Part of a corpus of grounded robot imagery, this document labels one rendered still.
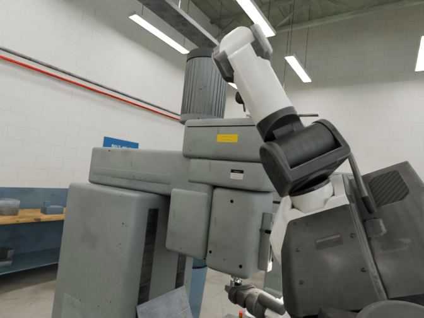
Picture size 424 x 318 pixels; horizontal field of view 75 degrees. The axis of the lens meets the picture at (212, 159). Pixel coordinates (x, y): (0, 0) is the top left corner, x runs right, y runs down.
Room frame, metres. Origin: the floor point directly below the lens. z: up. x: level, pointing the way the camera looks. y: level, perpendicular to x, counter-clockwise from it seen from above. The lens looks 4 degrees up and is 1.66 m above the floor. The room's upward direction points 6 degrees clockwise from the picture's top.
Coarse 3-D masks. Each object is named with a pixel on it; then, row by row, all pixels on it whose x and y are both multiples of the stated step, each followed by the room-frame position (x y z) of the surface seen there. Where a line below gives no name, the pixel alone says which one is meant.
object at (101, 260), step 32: (96, 192) 1.26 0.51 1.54; (128, 192) 1.17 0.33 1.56; (64, 224) 1.38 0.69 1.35; (96, 224) 1.25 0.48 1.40; (128, 224) 1.13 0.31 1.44; (160, 224) 1.26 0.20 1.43; (64, 256) 1.36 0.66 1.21; (96, 256) 1.23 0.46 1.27; (128, 256) 1.13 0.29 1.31; (160, 256) 1.28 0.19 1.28; (64, 288) 1.34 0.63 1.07; (96, 288) 1.22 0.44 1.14; (128, 288) 1.14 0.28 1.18; (160, 288) 1.30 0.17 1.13
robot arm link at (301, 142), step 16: (288, 112) 0.55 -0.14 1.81; (272, 128) 0.57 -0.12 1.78; (288, 128) 0.58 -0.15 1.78; (304, 128) 0.57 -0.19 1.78; (320, 128) 0.56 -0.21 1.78; (288, 144) 0.54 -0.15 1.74; (304, 144) 0.54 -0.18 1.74; (320, 144) 0.54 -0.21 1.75; (288, 160) 0.53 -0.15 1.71; (304, 160) 0.54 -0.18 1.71
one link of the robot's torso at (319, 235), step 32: (352, 160) 0.60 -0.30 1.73; (320, 192) 0.54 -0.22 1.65; (352, 192) 0.55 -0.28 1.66; (384, 192) 0.52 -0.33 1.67; (416, 192) 0.48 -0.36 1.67; (288, 224) 0.56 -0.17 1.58; (320, 224) 0.51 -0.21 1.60; (352, 224) 0.48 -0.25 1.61; (384, 224) 0.46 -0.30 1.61; (416, 224) 0.43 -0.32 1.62; (288, 256) 0.51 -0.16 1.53; (320, 256) 0.47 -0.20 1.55; (352, 256) 0.44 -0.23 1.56; (384, 256) 0.42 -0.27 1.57; (416, 256) 0.39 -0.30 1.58; (288, 288) 0.48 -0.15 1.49; (320, 288) 0.44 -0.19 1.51; (352, 288) 0.41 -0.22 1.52; (384, 288) 0.40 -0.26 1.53; (416, 288) 0.38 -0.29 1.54
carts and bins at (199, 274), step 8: (192, 264) 3.62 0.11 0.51; (200, 264) 3.58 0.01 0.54; (192, 272) 3.18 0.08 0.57; (200, 272) 3.22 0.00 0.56; (192, 280) 3.19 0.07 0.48; (200, 280) 3.24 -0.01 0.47; (192, 288) 3.20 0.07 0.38; (200, 288) 3.26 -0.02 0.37; (192, 296) 3.21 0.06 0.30; (200, 296) 3.28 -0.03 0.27; (192, 304) 3.22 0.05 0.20; (200, 304) 3.32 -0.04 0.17; (192, 312) 3.23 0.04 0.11
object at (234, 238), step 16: (224, 192) 1.05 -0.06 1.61; (240, 192) 1.01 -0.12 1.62; (256, 192) 1.00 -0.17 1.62; (224, 208) 1.04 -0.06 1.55; (240, 208) 1.01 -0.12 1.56; (256, 208) 1.00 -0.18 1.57; (224, 224) 1.04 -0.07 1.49; (240, 224) 1.00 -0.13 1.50; (256, 224) 1.00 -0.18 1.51; (208, 240) 1.08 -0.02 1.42; (224, 240) 1.04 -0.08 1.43; (240, 240) 1.00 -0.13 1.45; (256, 240) 1.02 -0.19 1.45; (208, 256) 1.07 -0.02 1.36; (224, 256) 1.03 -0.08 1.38; (240, 256) 1.00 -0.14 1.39; (256, 256) 1.03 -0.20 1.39; (224, 272) 1.04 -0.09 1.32; (240, 272) 0.99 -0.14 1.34; (256, 272) 1.04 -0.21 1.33
